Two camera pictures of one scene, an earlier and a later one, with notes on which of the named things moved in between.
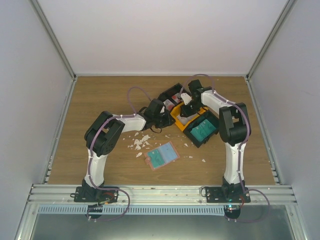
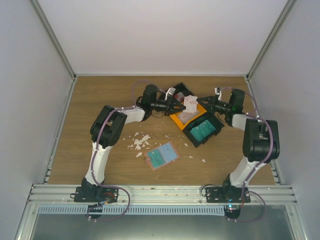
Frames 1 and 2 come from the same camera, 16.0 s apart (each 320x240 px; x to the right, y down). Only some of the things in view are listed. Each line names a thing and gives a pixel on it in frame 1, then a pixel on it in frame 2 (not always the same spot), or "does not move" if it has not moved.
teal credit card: (157, 159) does not move
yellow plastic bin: (175, 112) does not move
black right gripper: (185, 113) -> (212, 101)
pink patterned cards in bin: (184, 120) does not move
